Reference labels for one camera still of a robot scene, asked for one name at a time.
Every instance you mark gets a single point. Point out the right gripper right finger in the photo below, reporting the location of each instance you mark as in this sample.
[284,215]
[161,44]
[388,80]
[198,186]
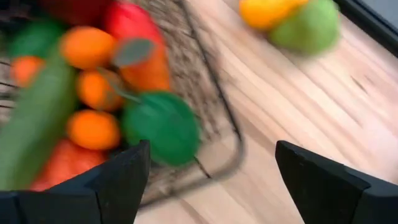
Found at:
[326,193]

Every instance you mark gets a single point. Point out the red orange mango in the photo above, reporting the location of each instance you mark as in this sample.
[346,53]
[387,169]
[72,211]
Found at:
[136,62]

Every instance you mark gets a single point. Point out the green cucumber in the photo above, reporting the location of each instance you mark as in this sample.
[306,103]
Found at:
[31,130]

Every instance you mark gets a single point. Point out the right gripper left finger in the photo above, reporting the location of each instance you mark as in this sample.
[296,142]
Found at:
[109,193]

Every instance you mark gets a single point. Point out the yellow mango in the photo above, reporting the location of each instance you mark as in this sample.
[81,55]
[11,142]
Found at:
[267,12]

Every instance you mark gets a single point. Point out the round woven placemat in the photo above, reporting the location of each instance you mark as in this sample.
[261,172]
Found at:
[183,56]

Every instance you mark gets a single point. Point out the green apple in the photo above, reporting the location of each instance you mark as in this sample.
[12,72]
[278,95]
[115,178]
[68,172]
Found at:
[308,28]

